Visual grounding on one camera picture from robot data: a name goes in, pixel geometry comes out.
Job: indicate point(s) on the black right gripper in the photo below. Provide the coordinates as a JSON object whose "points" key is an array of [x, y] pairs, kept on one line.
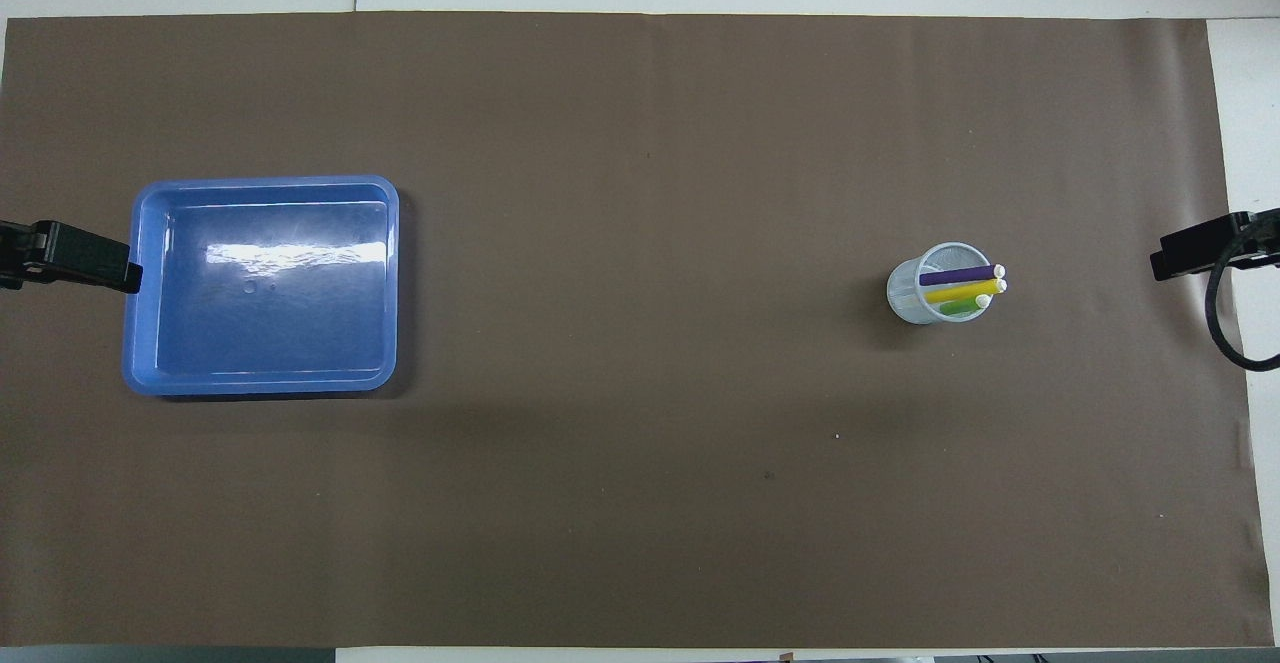
{"points": [[1262, 241]]}

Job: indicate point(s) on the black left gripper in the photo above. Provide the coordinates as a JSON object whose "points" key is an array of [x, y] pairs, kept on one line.
{"points": [[15, 255]]}

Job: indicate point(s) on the yellow marker pen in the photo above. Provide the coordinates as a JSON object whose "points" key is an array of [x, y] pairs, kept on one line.
{"points": [[960, 292]]}

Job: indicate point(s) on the purple marker pen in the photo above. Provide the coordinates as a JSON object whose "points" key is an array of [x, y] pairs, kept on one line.
{"points": [[955, 275]]}

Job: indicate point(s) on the green marker pen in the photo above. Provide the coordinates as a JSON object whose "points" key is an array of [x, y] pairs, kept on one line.
{"points": [[960, 307]]}

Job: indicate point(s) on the blue plastic tray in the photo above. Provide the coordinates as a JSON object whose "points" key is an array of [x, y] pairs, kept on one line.
{"points": [[260, 343]]}

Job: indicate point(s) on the pale blue mesh pen cup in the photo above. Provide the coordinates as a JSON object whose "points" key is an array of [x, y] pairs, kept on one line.
{"points": [[905, 293]]}

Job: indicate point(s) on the brown paper table mat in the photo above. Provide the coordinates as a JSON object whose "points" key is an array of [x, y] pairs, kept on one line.
{"points": [[640, 503]]}

